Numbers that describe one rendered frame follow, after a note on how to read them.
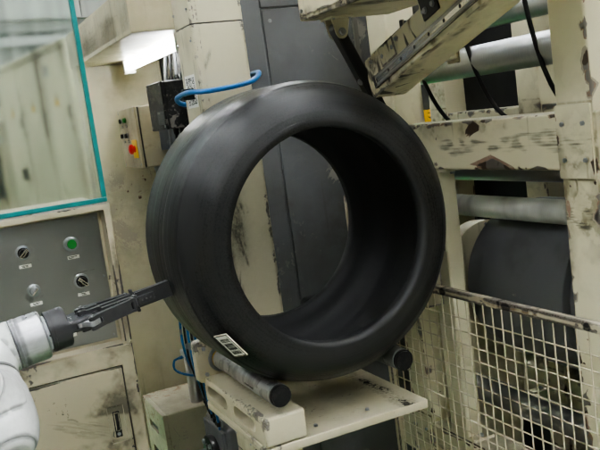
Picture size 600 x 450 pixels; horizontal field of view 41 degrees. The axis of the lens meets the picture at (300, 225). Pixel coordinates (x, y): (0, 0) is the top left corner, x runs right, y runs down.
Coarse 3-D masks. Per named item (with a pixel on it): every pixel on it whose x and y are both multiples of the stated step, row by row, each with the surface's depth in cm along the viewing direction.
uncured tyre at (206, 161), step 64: (192, 128) 161; (256, 128) 147; (320, 128) 183; (384, 128) 158; (192, 192) 146; (384, 192) 188; (192, 256) 146; (384, 256) 189; (192, 320) 152; (256, 320) 149; (320, 320) 187; (384, 320) 161
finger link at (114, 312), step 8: (120, 304) 147; (128, 304) 148; (96, 312) 145; (104, 312) 145; (112, 312) 146; (120, 312) 147; (128, 312) 148; (88, 320) 143; (104, 320) 145; (112, 320) 146; (96, 328) 143
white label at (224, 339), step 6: (216, 336) 149; (222, 336) 148; (228, 336) 147; (222, 342) 150; (228, 342) 149; (234, 342) 148; (228, 348) 151; (234, 348) 150; (240, 348) 148; (234, 354) 151; (240, 354) 150; (246, 354) 149
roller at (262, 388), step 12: (216, 360) 183; (228, 360) 177; (228, 372) 176; (240, 372) 169; (252, 372) 166; (252, 384) 163; (264, 384) 158; (276, 384) 156; (264, 396) 157; (276, 396) 155; (288, 396) 156
